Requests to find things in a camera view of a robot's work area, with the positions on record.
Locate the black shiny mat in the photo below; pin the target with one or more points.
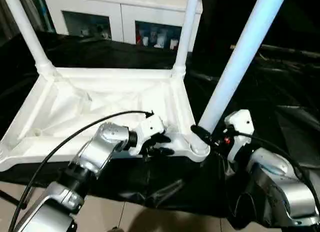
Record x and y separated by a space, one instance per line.
162 187

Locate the long dark tube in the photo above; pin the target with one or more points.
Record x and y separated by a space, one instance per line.
290 51

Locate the grey curtain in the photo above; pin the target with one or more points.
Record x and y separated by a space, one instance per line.
15 14

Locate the dark rounded robot foot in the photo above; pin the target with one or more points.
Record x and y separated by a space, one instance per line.
115 229

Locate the small tan block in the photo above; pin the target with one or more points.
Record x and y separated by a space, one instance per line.
233 46

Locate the white plastic table leg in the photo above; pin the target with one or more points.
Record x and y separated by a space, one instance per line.
27 29
188 29
240 56

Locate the white plastic table top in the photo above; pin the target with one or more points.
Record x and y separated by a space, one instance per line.
87 91

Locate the white cabinet with glass doors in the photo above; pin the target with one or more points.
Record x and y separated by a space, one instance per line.
120 6

